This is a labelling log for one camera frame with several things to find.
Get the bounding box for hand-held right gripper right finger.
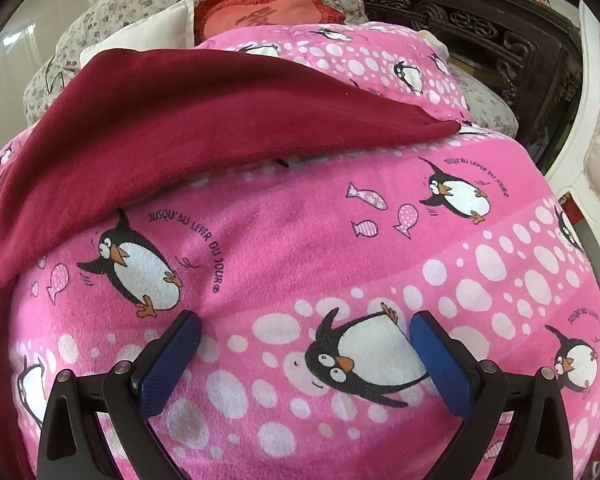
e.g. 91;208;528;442
409;310;578;480

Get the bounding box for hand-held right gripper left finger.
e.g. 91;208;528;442
36;310;202;480

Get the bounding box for dark red fleece garment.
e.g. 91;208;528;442
0;49;463;441

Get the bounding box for pink penguin print blanket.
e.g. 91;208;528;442
0;22;600;480

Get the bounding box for white pillow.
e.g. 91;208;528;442
80;0;196;68

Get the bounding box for red heart-shaped cushion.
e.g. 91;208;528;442
194;0;348;43

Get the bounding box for floral grey pillows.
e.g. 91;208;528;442
22;0;518;136

